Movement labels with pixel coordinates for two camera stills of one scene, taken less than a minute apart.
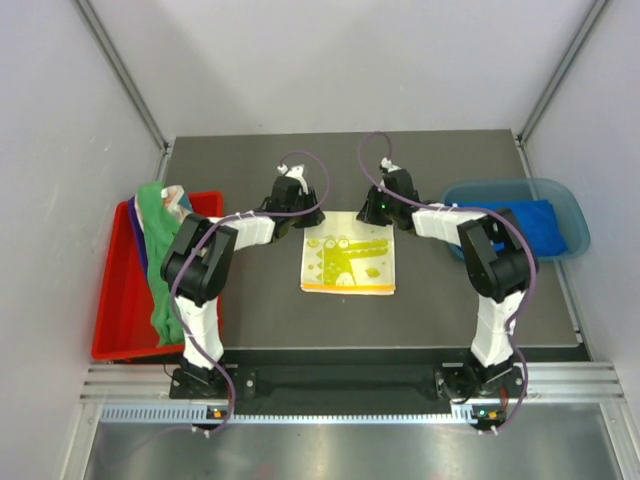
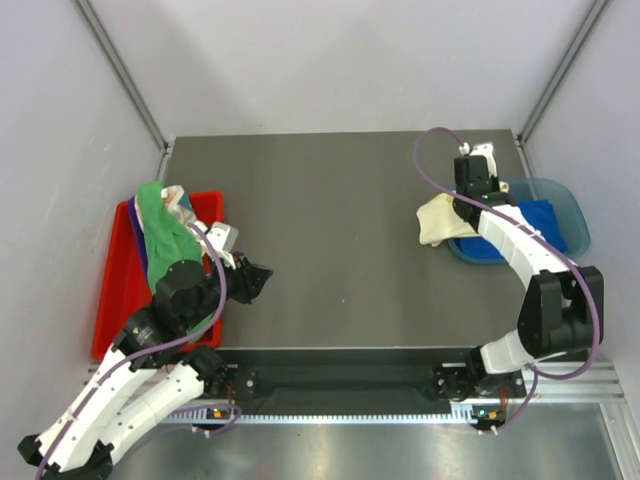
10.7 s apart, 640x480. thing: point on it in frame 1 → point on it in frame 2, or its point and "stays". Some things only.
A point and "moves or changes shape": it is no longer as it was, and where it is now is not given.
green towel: x=159 y=223 stays
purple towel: x=139 y=232 stays
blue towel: x=535 y=220 stays
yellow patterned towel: x=345 y=256 moves or changes shape
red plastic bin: x=125 y=323 stays
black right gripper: x=369 y=213 → x=495 y=184
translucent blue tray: x=561 y=197 stays
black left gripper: x=312 y=219 → x=250 y=277
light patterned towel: x=176 y=201 stays
